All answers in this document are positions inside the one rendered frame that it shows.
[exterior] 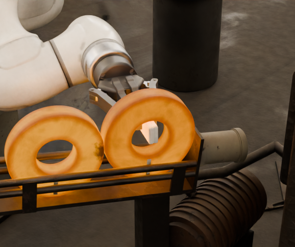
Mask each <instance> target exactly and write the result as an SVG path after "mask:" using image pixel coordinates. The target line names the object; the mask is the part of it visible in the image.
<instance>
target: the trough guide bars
mask: <svg viewBox="0 0 295 247"><path fill-rule="evenodd" d="M71 151H72V150H67V151H56V152H46V153H38V154H37V156H36V158H37V160H39V161H41V160H51V159H61V158H67V157H68V156H69V154H70V153H71ZM1 164H6V161H5V157H0V165H1ZM196 166H197V161H196V160H188V161H179V162H169V163H160V164H150V165H141V166H132V167H122V168H113V169H104V170H94V171H85V172H75V173H62V174H53V175H44V176H34V177H24V178H15V179H6V180H0V188H6V187H16V186H22V188H21V189H12V190H3V191H0V198H12V197H21V196H22V210H23V214H26V213H35V212H36V210H37V195H38V194H47V193H56V192H64V191H73V190H82V189H91V188H99V187H108V186H117V185H125V184H134V183H143V182H152V181H160V180H169V179H171V184H170V196H176V195H182V192H183V185H184V179H185V178H187V177H195V175H196V174H195V170H187V171H186V168H192V167H196ZM165 170H172V172H169V173H156V174H147V175H139V176H129V177H120V178H112V179H102V180H93V181H84V182H76V183H66V184H57V185H49V186H39V187H37V184H43V183H52V182H61V181H70V180H79V179H88V178H97V177H107V176H116V175H125V174H134V173H147V172H155V171H165ZM1 174H9V172H8V168H7V167H0V175H1Z"/></svg>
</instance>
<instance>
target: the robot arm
mask: <svg viewBox="0 0 295 247"><path fill-rule="evenodd" d="M63 4H64V0H0V111H14V110H19V109H23V108H27V107H30V106H33V105H36V104H38V103H41V102H43V101H46V100H48V99H50V98H52V97H54V96H56V95H58V94H59V93H61V92H63V91H64V90H66V89H68V88H70V87H73V86H76V85H78V84H81V83H86V82H90V83H91V85H92V86H93V87H94V88H90V89H89V100H90V103H92V104H94V105H97V106H98V107H100V108H101V109H102V110H103V111H104V112H106V113H108V111H109V110H110V109H111V107H112V106H113V105H114V104H115V103H116V102H117V101H119V100H120V99H121V98H123V97H124V96H126V95H128V94H130V93H132V92H135V91H138V90H141V89H144V88H145V89H147V88H157V89H158V79H156V78H153V79H152V80H151V81H144V79H143V78H142V77H139V76H138V75H137V73H136V71H135V69H134V64H133V61H132V59H131V57H130V56H129V54H128V53H127V51H126V50H125V48H124V44H123V41H122V39H121V37H120V36H119V34H118V33H117V31H116V30H115V29H114V28H113V27H112V26H111V25H110V24H109V23H107V22H106V21H104V20H103V19H101V18H99V17H96V16H92V15H85V16H81V17H79V18H77V19H75V20H74V21H73V22H72V23H71V24H70V25H69V27H68V28H67V29H66V30H65V31H64V32H63V33H62V34H60V35H58V36H57V37H55V38H53V39H51V40H49V41H46V42H44V43H43V41H41V40H40V39H39V37H38V35H36V34H33V33H30V32H28V31H31V30H34V29H37V28H40V27H42V26H44V25H46V24H48V23H49V22H51V21H52V20H53V19H55V18H56V17H57V16H58V15H59V13H60V12H61V10H62V7H63ZM136 130H141V132H142V134H143V135H144V137H145V138H146V140H147V141H148V143H149V144H153V143H158V126H157V121H151V122H147V123H144V124H142V125H141V126H139V127H138V128H137V129H136Z"/></svg>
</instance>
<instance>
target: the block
mask: <svg viewBox="0 0 295 247"><path fill-rule="evenodd" d="M294 128H295V71H294V72H293V78H292V86H291V94H290V102H289V109H288V117H287V125H286V133H285V141H284V148H283V156H282V164H281V172H280V181H281V182H282V183H283V184H285V185H287V179H288V172H289V164H290V157H291V150H292V143H293V135H294Z"/></svg>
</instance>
